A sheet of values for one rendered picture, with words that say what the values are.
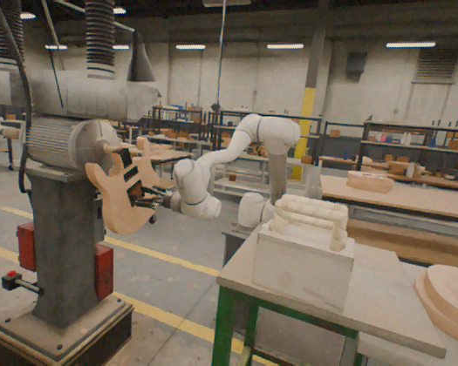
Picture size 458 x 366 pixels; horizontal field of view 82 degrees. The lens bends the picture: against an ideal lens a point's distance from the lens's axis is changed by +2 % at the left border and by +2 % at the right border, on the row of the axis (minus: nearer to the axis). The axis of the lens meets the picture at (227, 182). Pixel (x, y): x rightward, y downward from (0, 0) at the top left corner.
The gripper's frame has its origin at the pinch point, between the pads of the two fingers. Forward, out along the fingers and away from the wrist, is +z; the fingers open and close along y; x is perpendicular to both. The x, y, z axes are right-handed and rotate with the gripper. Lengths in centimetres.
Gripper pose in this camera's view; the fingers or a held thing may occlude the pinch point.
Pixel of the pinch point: (136, 193)
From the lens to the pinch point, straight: 128.3
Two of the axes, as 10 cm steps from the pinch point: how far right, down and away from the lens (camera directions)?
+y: 3.7, -5.2, 7.7
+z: -9.3, -1.6, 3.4
